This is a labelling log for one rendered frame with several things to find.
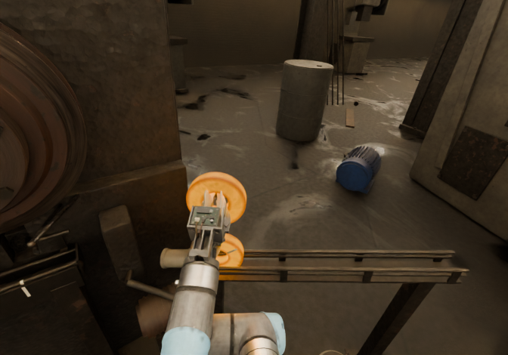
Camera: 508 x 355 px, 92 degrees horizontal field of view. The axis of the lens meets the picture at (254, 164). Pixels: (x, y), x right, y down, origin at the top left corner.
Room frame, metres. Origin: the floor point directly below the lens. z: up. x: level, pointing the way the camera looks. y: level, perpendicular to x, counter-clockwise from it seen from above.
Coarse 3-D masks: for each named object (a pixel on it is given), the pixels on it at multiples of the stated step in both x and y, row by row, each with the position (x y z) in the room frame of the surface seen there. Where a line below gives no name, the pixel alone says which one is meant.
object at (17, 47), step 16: (0, 32) 0.44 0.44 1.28; (0, 48) 0.44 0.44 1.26; (16, 48) 0.45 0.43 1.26; (16, 64) 0.44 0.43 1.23; (32, 64) 0.46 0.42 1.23; (48, 80) 0.47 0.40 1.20; (48, 96) 0.46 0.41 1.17; (64, 96) 0.48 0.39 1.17; (64, 112) 0.47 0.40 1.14; (80, 112) 0.49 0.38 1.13; (80, 128) 0.48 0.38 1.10; (80, 144) 0.48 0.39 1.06; (80, 160) 0.47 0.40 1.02; (64, 176) 0.45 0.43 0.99; (64, 192) 0.44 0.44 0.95; (32, 208) 0.40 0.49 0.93; (48, 208) 0.42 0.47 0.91; (0, 224) 0.37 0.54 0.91; (16, 224) 0.38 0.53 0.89
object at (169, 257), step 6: (162, 252) 0.49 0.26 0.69; (168, 252) 0.49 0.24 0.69; (174, 252) 0.49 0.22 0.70; (180, 252) 0.49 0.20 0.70; (186, 252) 0.49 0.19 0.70; (162, 258) 0.47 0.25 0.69; (168, 258) 0.47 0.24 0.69; (174, 258) 0.47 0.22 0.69; (180, 258) 0.47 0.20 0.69; (162, 264) 0.46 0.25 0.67; (168, 264) 0.46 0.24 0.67; (174, 264) 0.46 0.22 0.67; (180, 264) 0.46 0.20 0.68
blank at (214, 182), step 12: (204, 180) 0.49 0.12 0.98; (216, 180) 0.49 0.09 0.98; (228, 180) 0.49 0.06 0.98; (192, 192) 0.49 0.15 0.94; (204, 192) 0.49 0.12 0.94; (216, 192) 0.49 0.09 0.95; (228, 192) 0.49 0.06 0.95; (240, 192) 0.49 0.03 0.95; (192, 204) 0.49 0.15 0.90; (228, 204) 0.49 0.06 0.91; (240, 204) 0.49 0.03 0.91; (240, 216) 0.49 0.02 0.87
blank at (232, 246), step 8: (232, 240) 0.49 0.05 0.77; (224, 248) 0.48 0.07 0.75; (232, 248) 0.48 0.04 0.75; (240, 248) 0.49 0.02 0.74; (224, 256) 0.50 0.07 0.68; (232, 256) 0.48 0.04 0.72; (240, 256) 0.48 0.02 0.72; (224, 264) 0.48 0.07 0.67; (232, 264) 0.48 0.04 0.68; (240, 264) 0.48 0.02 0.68
